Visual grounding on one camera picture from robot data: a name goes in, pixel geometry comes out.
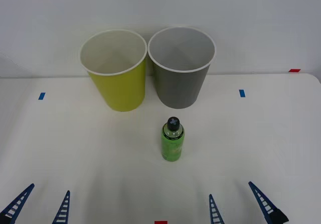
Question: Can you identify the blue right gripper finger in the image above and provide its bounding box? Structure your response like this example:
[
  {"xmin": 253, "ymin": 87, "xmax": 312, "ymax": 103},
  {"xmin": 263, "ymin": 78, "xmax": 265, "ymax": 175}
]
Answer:
[
  {"xmin": 209, "ymin": 193, "xmax": 225, "ymax": 224},
  {"xmin": 248, "ymin": 181, "xmax": 289, "ymax": 224}
]

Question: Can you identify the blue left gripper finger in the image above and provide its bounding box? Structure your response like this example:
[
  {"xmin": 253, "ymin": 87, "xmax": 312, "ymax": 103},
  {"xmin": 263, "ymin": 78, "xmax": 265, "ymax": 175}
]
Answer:
[
  {"xmin": 51, "ymin": 190, "xmax": 71, "ymax": 224},
  {"xmin": 0, "ymin": 183, "xmax": 35, "ymax": 224}
]

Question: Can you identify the green bottle with black cap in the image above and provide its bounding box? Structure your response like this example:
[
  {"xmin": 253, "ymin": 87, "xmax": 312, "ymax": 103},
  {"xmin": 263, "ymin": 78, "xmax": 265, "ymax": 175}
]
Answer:
[{"xmin": 160, "ymin": 117, "xmax": 186, "ymax": 162}]

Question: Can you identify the grey plastic bin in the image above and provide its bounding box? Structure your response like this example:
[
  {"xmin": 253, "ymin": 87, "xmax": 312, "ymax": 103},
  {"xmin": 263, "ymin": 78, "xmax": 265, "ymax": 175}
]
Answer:
[{"xmin": 147, "ymin": 26, "xmax": 217, "ymax": 109}]

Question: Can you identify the yellow-green plastic bin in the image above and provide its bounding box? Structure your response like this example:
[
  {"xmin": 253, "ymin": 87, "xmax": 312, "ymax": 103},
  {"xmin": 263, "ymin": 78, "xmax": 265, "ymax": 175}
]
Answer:
[{"xmin": 79, "ymin": 29, "xmax": 147, "ymax": 113}]

